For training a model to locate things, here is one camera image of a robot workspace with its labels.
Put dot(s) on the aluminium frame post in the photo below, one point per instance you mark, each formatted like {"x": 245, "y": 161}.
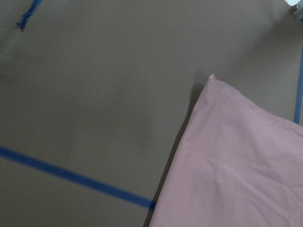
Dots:
{"x": 297, "y": 8}

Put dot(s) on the pink printed t-shirt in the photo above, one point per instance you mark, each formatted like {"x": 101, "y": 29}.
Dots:
{"x": 236, "y": 165}

